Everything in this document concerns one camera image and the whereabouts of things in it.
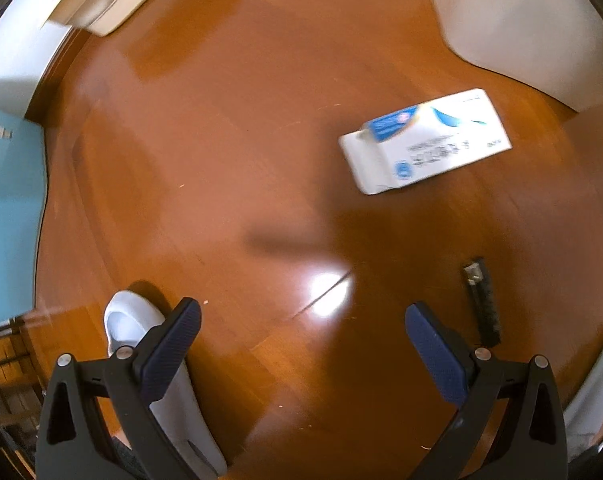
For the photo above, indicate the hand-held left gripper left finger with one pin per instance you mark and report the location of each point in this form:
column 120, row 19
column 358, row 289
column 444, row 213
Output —
column 174, row 350

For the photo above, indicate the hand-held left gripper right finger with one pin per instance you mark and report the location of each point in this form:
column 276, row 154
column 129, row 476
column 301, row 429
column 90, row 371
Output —
column 434, row 350

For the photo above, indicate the white wet wipes pack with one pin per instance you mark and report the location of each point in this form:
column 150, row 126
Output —
column 431, row 145

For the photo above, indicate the white cloth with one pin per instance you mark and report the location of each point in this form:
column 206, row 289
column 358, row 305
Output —
column 526, row 25
column 594, row 400

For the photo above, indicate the white slipper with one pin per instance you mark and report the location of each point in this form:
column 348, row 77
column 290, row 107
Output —
column 126, row 322

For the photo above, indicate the black narrow object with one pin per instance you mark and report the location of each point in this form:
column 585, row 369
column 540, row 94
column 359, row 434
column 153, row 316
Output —
column 484, row 305

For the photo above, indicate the wooden rack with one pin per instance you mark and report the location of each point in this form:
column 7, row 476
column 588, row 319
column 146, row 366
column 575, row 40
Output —
column 11, row 375

